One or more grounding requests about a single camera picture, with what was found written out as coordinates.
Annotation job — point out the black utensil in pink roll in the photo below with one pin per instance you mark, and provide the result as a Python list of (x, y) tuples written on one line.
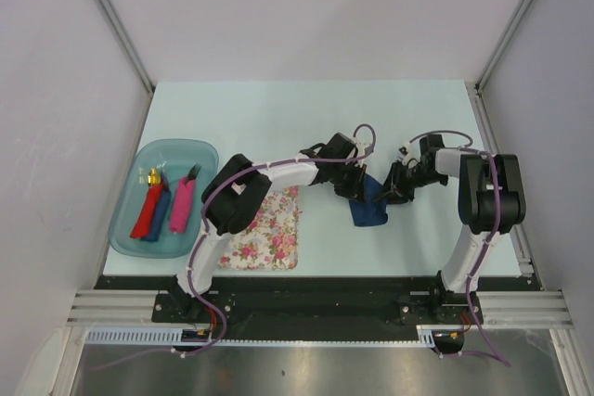
[(193, 172)]

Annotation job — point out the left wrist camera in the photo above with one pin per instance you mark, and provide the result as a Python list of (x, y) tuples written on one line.
[(363, 151)]

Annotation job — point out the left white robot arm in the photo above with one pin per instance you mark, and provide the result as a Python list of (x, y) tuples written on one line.
[(232, 199)]

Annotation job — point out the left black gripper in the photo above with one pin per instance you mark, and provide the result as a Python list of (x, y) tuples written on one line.
[(355, 189)]

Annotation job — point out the white cable duct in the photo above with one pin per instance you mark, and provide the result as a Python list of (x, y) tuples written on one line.
[(181, 337)]

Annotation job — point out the dark blue paper napkin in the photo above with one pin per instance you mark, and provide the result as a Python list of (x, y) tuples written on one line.
[(371, 212)]

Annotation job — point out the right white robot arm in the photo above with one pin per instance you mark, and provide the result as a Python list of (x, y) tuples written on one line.
[(491, 202)]

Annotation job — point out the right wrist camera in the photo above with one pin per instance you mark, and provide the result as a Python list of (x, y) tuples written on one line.
[(406, 155)]

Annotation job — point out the teal plastic tray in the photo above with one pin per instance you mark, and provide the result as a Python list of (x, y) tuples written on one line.
[(175, 157)]

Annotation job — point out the gold utensil in roll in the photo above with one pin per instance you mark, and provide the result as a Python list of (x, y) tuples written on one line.
[(155, 177)]

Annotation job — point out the blue napkin roll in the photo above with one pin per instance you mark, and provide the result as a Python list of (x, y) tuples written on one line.
[(159, 214)]

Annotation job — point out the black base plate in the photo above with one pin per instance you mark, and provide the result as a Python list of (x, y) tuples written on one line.
[(324, 308)]

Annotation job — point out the aluminium frame rail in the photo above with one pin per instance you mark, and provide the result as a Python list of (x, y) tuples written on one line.
[(501, 309)]

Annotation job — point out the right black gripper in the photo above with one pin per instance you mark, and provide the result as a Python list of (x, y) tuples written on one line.
[(396, 185)]

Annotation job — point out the pink napkin roll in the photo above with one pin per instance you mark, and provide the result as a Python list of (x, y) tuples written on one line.
[(182, 205)]

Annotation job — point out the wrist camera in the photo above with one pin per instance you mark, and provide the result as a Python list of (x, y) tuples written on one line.
[(406, 155), (363, 151)]

